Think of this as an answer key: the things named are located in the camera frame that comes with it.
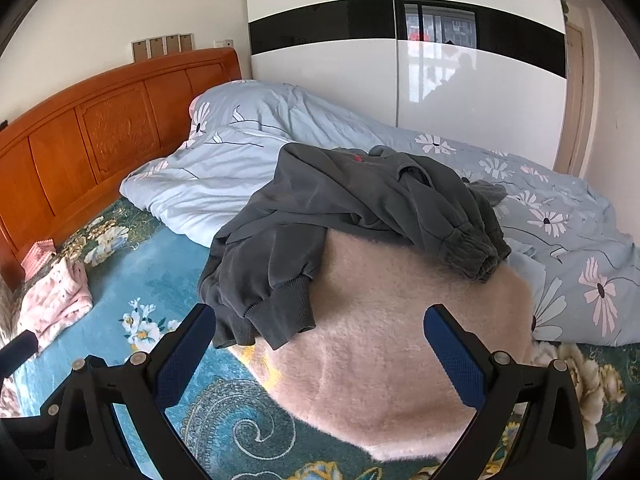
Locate light blue floral duvet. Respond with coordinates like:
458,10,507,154
119,110,640,348

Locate pink patterned pajama garment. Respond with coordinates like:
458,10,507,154
17,257,94,352

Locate orange wooden headboard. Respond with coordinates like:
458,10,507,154
0,47,243,286

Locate dark grey sweatshirt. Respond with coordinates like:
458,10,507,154
197,142,451,352

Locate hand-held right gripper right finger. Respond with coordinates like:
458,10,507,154
423,303,589,480

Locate light blue floral pillow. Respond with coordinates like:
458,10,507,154
189,81,381,151

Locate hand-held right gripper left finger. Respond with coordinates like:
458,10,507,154
40,303,217,480

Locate pink checked pouch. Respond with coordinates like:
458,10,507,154
21,240,59,279

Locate teal floral bed sheet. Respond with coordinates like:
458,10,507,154
0,195,640,480

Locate pink fluffy sweater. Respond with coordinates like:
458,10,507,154
240,227,535,462

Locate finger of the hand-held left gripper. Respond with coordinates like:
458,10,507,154
0,331,40,377

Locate beige door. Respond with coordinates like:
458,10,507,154
552,20,601,177

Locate white wardrobe with black stripe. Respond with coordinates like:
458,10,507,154
245,0,568,171

